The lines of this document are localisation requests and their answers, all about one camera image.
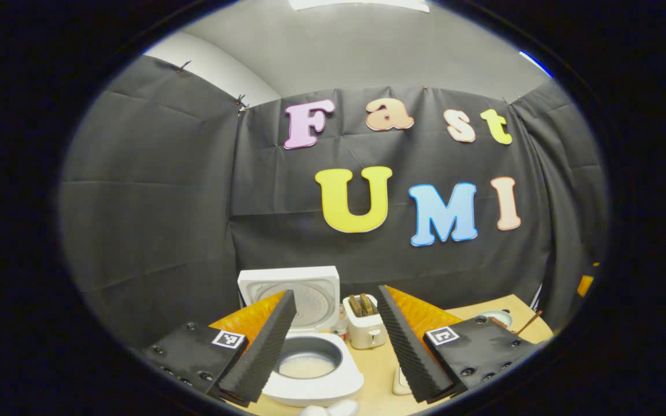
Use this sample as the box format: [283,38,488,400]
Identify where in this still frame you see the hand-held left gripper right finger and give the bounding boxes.
[375,284,542,405]

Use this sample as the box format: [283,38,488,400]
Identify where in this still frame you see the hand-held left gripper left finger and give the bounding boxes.
[139,289,298,405]

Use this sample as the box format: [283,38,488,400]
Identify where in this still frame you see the white rice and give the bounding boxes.
[278,354,336,379]

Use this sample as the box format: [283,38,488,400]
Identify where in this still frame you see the dark wooden spoon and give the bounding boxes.
[515,310,543,337]

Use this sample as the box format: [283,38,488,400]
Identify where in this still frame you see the white rice cooker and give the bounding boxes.
[238,266,364,408]

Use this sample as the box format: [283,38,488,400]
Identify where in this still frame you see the clear plastic box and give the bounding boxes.
[392,365,415,396]

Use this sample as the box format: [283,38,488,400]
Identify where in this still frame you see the white toaster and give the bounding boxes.
[343,294,389,350]

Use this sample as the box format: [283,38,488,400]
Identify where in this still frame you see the clear water bottle red label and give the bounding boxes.
[331,303,350,343]

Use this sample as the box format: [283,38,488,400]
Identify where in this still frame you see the light green plate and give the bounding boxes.
[475,310,514,330]

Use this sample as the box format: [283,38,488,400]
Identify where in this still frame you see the small ceiling light panel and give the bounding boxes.
[519,51,553,79]

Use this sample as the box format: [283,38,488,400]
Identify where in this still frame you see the large ceiling light panel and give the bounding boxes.
[288,0,431,13]

